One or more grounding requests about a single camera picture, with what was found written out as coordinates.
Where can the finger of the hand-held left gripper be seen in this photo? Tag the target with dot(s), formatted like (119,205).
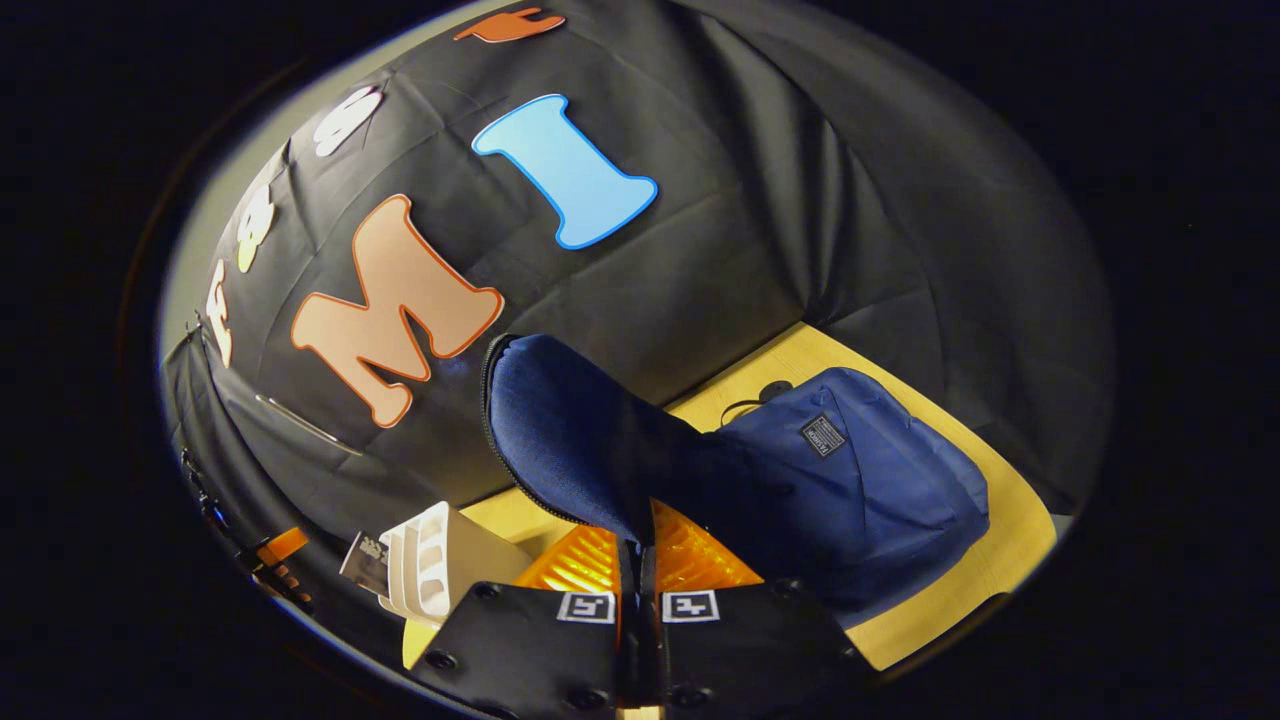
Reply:
(285,585)
(283,544)

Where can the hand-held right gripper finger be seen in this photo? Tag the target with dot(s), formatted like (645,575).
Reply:
(627,640)
(650,640)

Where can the white book with dark cover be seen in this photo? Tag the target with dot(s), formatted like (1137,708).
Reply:
(365,563)

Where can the white plastic bookshelf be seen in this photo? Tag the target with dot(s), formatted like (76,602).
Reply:
(460,560)

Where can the blue schoolbag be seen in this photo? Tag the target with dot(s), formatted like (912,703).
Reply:
(880,490)

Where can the small black clip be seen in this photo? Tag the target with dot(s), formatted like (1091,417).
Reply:
(192,322)

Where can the black backdrop cloth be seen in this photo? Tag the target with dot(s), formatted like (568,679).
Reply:
(750,220)

